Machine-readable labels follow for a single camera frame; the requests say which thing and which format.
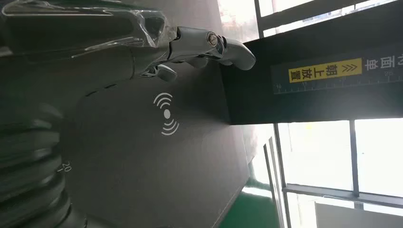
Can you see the dark window frame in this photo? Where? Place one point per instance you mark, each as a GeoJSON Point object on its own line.
{"type": "Point", "coordinates": [352, 157]}

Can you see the yellow and black label sticker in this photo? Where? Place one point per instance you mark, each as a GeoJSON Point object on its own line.
{"type": "Point", "coordinates": [324, 70]}

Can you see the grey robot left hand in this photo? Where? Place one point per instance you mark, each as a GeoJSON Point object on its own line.
{"type": "Point", "coordinates": [78, 63]}

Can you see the black inbound scanning machine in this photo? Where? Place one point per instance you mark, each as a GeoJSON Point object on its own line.
{"type": "Point", "coordinates": [151, 176]}

